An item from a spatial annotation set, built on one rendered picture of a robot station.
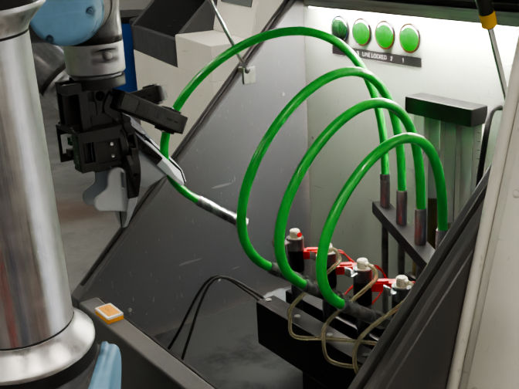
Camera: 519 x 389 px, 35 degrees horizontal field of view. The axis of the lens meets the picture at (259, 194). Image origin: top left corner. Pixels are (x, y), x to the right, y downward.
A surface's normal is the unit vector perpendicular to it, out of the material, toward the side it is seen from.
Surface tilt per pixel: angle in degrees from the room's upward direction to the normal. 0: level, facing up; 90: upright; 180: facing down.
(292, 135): 90
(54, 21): 90
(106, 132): 90
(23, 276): 93
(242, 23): 76
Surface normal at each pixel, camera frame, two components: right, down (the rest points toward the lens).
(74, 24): -0.01, 0.33
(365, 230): -0.81, 0.23
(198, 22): 0.43, 0.28
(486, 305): -0.80, 0.00
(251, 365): -0.05, -0.94
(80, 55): -0.28, 0.32
